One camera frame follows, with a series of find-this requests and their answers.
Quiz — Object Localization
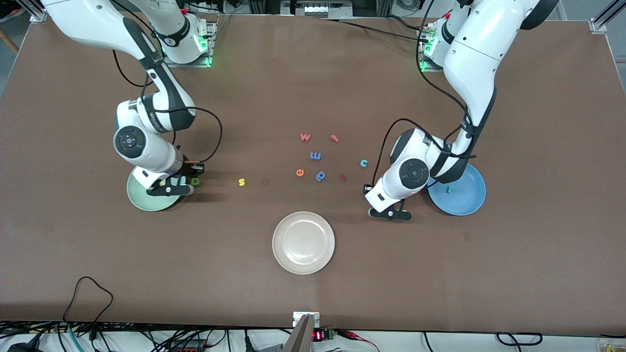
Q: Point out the green plate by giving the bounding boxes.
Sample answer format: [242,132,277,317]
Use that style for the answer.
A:
[127,169,189,212]

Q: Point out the beige plate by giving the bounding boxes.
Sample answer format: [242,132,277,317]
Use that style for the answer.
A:
[272,211,335,275]

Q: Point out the blue plate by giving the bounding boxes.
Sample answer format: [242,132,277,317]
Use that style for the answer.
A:
[428,163,487,216]

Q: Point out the red clip leads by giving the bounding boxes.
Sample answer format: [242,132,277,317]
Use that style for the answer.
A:
[335,330,380,352]

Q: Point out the metal box with white lights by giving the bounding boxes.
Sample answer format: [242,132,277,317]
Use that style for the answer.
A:
[281,0,353,19]

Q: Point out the wooden stick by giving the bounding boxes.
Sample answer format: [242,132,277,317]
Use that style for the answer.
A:
[0,27,20,54]

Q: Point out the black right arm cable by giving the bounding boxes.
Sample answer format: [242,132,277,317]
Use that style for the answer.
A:
[112,46,224,165]

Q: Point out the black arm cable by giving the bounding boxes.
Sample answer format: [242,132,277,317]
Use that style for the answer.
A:
[373,0,477,187]
[112,46,224,165]

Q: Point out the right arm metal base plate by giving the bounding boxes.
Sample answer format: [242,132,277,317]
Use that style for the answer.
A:
[164,20,217,68]

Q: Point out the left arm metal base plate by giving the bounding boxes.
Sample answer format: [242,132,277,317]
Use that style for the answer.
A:
[419,24,447,73]

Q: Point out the looped black cable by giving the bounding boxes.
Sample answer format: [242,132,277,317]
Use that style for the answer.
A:
[63,276,114,338]

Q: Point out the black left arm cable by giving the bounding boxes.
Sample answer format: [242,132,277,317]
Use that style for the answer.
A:
[373,0,477,187]

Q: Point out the small metal bracket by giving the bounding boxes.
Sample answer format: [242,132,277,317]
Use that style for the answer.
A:
[292,311,320,328]

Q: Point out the thin black power cable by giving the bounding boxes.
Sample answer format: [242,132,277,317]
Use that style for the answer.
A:
[319,15,432,44]

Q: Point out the grey camera mount bar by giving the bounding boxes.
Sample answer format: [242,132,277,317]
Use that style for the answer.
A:
[283,314,314,352]

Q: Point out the flat black cable loop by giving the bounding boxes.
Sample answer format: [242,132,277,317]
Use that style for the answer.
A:
[496,332,543,346]

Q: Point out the aluminium corner bracket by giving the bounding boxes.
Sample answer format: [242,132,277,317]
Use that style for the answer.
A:
[15,0,48,24]
[589,0,626,34]

